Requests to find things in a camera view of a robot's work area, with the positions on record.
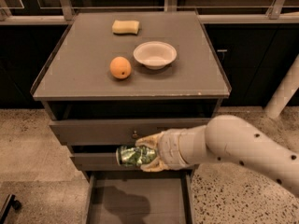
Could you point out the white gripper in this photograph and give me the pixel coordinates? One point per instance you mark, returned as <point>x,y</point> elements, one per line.
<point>169,148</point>

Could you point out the green soda can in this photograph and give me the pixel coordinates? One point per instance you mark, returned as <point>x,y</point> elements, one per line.
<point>135,156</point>

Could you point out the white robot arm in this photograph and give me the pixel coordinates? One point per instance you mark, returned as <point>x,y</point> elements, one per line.
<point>225,138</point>

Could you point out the grey bottom drawer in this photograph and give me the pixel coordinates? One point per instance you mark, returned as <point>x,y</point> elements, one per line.
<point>133,197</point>

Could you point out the grey drawer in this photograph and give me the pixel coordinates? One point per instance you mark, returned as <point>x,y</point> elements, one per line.
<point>99,162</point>
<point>79,132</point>
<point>133,197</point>

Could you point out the grey top drawer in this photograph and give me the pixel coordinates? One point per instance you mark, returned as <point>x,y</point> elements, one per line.
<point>79,132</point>

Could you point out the grey middle drawer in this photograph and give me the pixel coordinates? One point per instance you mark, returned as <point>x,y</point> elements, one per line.
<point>99,162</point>

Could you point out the grey drawer cabinet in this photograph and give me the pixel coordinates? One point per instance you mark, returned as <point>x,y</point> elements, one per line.
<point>77,84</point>

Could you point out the orange fruit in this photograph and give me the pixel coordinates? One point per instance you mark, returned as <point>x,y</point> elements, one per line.
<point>120,68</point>

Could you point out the white bowl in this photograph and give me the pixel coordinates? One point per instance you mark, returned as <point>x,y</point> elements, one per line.
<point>155,55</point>

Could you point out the yellow sponge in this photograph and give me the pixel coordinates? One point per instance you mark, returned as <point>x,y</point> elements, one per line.
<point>125,27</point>

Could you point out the white diagonal pole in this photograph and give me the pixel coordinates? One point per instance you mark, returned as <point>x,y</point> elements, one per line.
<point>285,91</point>

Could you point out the black chair base caster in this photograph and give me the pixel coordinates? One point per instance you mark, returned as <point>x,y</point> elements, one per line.
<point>10,202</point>

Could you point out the metal window railing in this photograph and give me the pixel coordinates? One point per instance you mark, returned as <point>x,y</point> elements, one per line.
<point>207,11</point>

